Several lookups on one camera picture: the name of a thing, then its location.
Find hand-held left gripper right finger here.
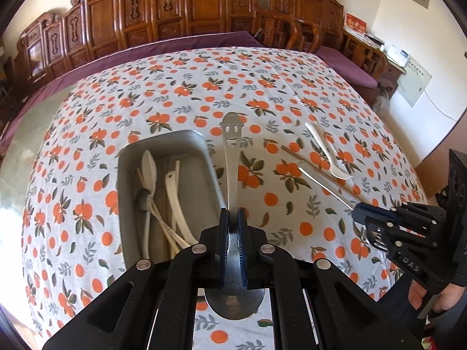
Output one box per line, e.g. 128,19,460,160
236,208,422,350

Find cream plastic chopstick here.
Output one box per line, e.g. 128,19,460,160
137,168,183,252

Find orange print tablecloth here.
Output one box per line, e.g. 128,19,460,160
20,45,427,350

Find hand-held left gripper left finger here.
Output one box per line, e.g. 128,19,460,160
42,208,230,350

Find grey fuzzy object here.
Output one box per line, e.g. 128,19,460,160
374,85,391,117

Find white plastic fork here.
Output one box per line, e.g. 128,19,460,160
305,122,353,181

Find white cable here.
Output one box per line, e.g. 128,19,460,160
423,89,464,121

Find metal spoon with smiley handle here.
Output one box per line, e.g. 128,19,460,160
203,112,266,320

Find cream plastic spoon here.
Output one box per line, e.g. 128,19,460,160
140,149,190,249

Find grey plastic spoon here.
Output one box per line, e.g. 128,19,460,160
136,188,152,259

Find short purple bench cushion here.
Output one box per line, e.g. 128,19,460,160
316,45,378,88

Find metal fork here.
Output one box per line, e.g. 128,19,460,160
297,166,390,251

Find wooden armchair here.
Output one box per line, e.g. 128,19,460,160
253,7,303,50
299,18,323,53

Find small wooden cabinet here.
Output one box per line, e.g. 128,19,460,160
379,58,405,99

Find rectangular metal tray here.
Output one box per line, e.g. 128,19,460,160
117,129,227,274

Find red desk calendar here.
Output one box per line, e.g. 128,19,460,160
345,13,367,41

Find white box device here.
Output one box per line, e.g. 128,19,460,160
387,45,411,67

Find brown wooden board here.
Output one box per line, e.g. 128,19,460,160
418,117,467,199

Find white panel board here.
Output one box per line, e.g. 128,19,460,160
396,55,433,107

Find person's right hand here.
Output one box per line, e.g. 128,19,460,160
436,284,461,313

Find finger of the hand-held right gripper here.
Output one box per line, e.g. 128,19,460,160
352,203,447,227
365,223,409,252

